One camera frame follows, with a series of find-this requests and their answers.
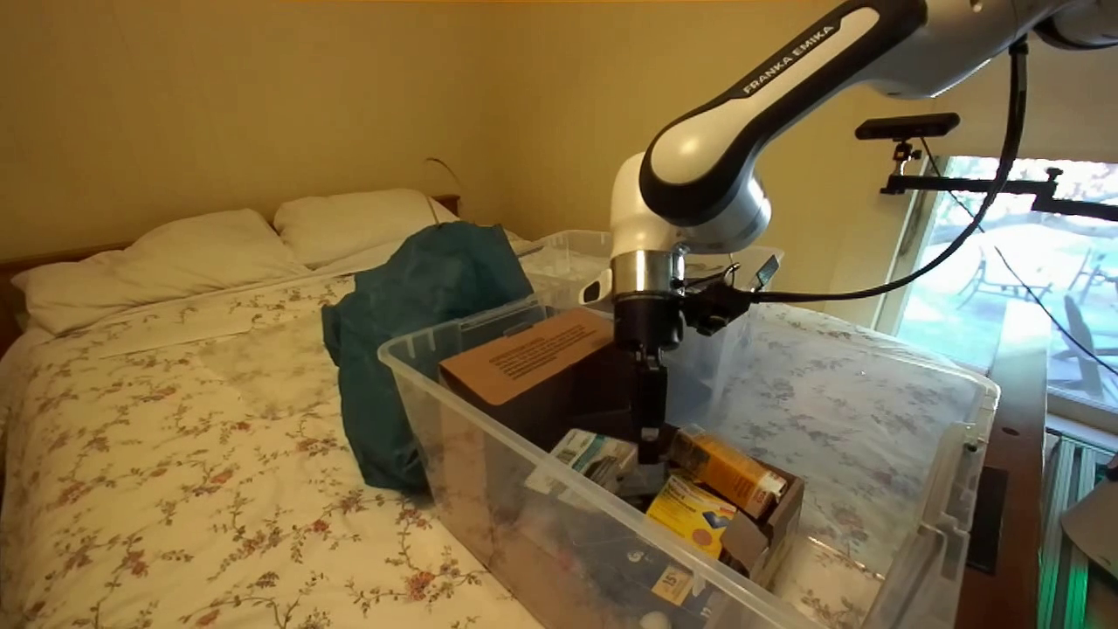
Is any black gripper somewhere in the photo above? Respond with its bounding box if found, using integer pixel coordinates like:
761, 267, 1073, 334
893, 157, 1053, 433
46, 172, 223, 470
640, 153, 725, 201
612, 294, 683, 470

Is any white razor cartridge box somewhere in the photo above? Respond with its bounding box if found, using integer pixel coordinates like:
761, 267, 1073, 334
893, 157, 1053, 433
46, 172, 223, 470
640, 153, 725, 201
542, 421, 642, 483

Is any yellow orange box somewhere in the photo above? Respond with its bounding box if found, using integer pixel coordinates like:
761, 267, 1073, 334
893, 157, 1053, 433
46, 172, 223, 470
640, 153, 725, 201
669, 425, 791, 524

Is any yellow bandage box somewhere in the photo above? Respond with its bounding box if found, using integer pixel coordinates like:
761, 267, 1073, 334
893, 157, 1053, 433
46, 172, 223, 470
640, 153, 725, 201
642, 470, 740, 561

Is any large clear plastic container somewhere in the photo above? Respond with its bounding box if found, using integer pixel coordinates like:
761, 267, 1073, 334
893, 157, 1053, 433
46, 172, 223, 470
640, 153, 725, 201
379, 294, 1004, 629

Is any small clear plastic bin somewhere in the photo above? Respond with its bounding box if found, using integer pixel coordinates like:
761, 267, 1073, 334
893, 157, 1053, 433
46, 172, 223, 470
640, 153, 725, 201
517, 227, 622, 311

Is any teal fabric bag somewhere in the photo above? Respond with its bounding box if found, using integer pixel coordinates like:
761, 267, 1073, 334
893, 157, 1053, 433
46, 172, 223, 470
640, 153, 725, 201
322, 220, 539, 495

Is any white pillow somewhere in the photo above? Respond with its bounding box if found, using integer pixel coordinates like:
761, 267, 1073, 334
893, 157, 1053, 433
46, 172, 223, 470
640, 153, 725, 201
269, 184, 460, 267
11, 207, 308, 343

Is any black flat device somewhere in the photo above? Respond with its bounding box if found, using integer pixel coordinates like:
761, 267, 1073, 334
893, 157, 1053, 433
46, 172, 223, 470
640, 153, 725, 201
960, 464, 1009, 580

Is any wooden side ledge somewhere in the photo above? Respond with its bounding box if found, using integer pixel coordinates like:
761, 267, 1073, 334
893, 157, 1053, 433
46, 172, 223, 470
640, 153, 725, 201
951, 328, 1060, 629

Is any round grey object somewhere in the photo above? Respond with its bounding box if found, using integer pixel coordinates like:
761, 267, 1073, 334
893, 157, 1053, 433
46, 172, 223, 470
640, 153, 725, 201
1060, 479, 1118, 585

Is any floral bed cover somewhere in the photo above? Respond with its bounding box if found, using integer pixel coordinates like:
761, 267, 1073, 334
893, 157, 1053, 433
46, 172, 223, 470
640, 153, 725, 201
0, 238, 552, 629

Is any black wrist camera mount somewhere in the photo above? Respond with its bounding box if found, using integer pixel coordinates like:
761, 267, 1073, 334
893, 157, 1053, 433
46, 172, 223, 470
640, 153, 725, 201
677, 256, 786, 340

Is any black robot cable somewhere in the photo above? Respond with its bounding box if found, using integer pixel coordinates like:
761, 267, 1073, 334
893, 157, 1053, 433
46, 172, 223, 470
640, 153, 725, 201
743, 38, 1036, 308

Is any black camera on stand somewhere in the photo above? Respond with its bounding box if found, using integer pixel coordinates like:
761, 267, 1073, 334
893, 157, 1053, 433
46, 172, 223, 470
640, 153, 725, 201
852, 107, 966, 147

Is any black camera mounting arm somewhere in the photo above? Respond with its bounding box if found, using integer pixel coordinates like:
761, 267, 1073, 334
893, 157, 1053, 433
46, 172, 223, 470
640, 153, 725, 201
876, 139, 1118, 222

